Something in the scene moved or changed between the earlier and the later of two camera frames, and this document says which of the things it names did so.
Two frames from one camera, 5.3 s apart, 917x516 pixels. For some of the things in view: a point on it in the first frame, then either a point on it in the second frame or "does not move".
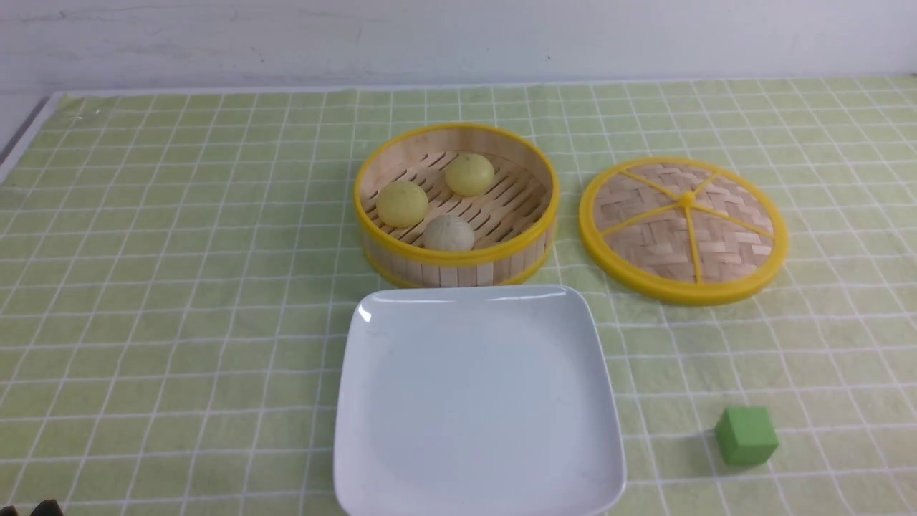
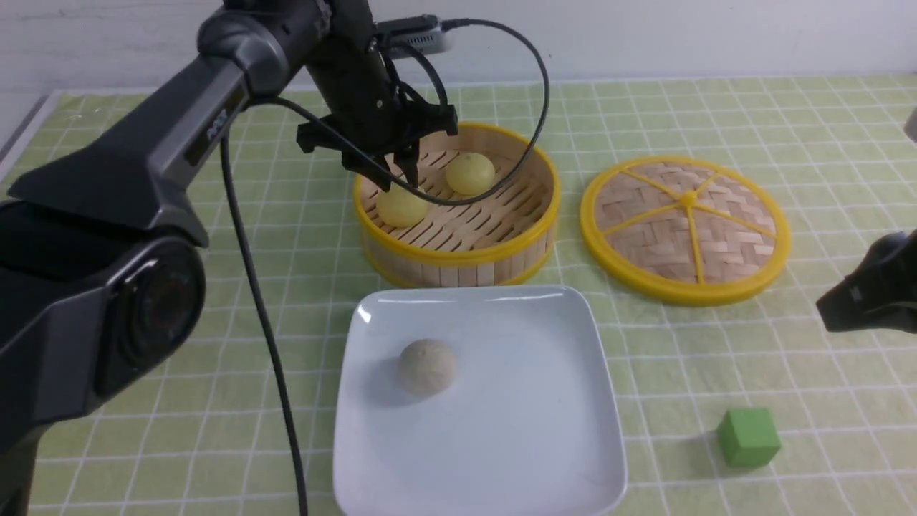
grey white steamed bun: (448, 233) to (427, 367)
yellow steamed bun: (469, 174) does not move
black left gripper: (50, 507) to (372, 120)
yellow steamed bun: (402, 204) does not move
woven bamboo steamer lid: (683, 231) does not move
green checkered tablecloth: (180, 271) does not move
